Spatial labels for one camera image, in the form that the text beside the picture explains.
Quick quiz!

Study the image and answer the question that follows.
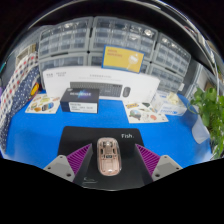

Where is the navy polka-dot cloth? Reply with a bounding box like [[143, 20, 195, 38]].
[[0, 64, 43, 153]]

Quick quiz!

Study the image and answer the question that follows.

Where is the wide sticker sheet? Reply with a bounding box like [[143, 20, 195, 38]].
[[122, 100, 170, 125]]

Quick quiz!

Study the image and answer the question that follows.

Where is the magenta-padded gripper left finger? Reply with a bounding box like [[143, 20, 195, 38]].
[[43, 143, 94, 186]]

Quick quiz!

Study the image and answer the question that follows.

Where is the white keyboard box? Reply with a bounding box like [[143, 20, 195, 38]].
[[42, 65, 162, 103]]

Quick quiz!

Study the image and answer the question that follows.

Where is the small black box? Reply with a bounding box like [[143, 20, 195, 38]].
[[59, 87, 100, 114]]

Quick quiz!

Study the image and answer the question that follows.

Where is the white and blue tissue pack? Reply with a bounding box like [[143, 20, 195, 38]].
[[151, 90, 188, 117]]

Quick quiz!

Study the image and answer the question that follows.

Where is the red and blue patterned cloth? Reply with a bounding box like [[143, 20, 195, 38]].
[[0, 53, 39, 134]]

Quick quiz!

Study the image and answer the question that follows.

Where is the small yellow object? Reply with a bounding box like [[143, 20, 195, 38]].
[[29, 82, 40, 98]]

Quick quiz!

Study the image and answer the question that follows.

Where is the black mouse pad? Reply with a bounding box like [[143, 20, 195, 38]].
[[57, 125, 154, 192]]

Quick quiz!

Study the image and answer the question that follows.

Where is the pink translucent computer mouse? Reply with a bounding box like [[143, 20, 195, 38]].
[[96, 137, 123, 177]]

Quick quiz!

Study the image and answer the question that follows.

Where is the yellow box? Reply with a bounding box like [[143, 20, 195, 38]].
[[101, 44, 145, 74]]

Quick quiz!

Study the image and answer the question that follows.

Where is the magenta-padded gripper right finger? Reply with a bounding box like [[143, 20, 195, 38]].
[[134, 143, 184, 185]]

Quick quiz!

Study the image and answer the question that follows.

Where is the white basket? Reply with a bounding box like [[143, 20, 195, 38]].
[[14, 44, 36, 66]]

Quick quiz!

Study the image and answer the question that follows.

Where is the green plant in white pot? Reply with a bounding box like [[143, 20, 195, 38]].
[[187, 86, 224, 160]]

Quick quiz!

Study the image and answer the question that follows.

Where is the small sticker sheet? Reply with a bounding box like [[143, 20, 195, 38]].
[[24, 93, 62, 115]]

